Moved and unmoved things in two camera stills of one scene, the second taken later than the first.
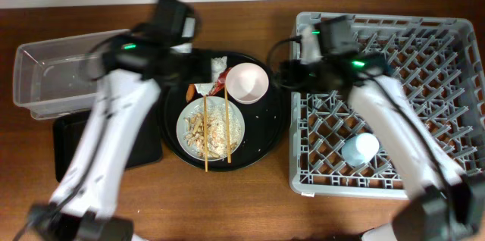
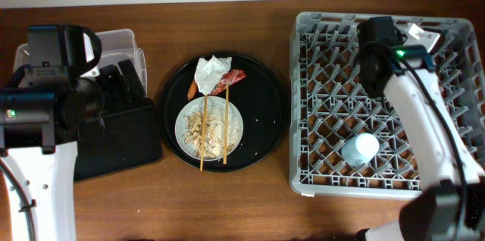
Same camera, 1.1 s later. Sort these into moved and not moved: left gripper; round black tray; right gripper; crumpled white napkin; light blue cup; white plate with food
Moved: left gripper; right gripper
Not moved: round black tray; light blue cup; white plate with food; crumpled white napkin
